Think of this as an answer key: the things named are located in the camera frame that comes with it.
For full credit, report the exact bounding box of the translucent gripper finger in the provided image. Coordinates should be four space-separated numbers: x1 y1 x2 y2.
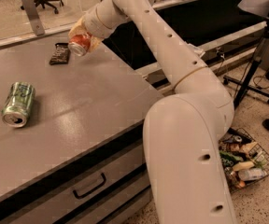
88 36 102 52
68 17 88 38

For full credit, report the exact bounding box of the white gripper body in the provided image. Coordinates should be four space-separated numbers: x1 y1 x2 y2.
83 6 110 39

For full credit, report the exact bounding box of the red coke can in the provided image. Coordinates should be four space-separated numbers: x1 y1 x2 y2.
68 35 91 56

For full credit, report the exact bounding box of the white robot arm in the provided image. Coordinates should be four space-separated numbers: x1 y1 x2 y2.
70 0 237 224

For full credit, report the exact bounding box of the dark rxbar chocolate bar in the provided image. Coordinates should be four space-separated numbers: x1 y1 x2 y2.
50 43 70 65

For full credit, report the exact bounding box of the green soda can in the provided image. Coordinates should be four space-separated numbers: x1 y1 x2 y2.
2 82 35 128

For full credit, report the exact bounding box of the grey drawer cabinet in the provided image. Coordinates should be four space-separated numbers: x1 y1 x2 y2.
0 123 150 224

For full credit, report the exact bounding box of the black stand base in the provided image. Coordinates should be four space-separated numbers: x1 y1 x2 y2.
223 22 269 108

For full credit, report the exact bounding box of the green snack bag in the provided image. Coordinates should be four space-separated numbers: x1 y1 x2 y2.
219 151 243 167

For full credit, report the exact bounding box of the clear plastic bottle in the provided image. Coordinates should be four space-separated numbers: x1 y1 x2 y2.
238 168 267 181

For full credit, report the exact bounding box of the metal railing post left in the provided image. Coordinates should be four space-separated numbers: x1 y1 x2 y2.
21 0 45 36

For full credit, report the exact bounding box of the black power cable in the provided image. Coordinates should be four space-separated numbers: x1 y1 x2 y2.
213 49 226 77

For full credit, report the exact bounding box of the black drawer handle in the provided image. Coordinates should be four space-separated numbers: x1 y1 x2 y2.
72 172 107 200

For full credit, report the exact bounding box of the wire basket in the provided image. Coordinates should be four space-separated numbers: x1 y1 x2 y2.
219 128 269 193

